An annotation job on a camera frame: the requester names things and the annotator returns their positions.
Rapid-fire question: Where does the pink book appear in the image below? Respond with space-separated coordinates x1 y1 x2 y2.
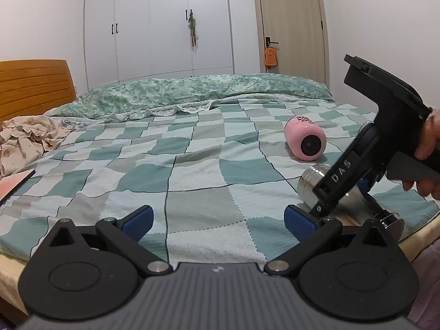
0 169 37 206

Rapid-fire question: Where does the orange hanging door bag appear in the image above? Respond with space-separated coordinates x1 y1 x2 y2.
264 46 278 68

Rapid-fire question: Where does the beige wooden door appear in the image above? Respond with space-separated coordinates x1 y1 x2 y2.
255 0 330 85

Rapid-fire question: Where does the plain stainless steel cup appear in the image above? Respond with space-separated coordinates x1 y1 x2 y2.
297 164 409 242

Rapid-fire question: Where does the crumpled beige clothing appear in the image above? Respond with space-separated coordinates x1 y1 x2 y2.
1 115 74 177

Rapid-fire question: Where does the green floral quilt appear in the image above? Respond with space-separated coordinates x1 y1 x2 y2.
45 73 333 119

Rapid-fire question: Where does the white built-in wardrobe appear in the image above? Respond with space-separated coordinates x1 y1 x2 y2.
84 0 234 88

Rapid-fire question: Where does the hanging ornament on wardrobe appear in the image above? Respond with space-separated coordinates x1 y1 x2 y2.
187 9 198 51

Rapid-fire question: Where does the black door handle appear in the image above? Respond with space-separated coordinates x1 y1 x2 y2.
265 37 278 48

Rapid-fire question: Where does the checkered green bed blanket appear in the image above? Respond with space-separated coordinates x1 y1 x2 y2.
1 99 374 264

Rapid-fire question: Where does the person right hand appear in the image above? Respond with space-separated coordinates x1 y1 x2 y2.
402 108 440 200

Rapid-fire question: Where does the orange wooden headboard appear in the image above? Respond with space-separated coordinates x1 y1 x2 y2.
0 60 77 122

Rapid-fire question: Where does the pink steel cup with text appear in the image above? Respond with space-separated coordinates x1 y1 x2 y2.
284 116 327 162

